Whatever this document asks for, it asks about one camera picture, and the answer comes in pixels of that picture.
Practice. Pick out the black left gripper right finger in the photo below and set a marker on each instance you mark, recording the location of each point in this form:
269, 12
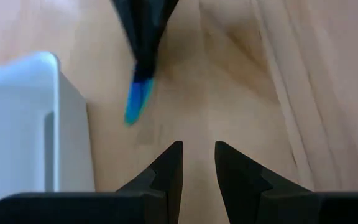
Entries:
241, 180

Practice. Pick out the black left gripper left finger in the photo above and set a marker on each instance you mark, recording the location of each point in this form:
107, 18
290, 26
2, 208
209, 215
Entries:
163, 177

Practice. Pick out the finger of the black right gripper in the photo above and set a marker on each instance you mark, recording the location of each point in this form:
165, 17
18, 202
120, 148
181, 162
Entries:
135, 28
157, 31

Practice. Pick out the iridescent knife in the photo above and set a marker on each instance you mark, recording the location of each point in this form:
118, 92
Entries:
137, 102

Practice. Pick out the white cutlery tray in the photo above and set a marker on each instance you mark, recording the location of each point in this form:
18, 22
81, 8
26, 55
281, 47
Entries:
17, 124

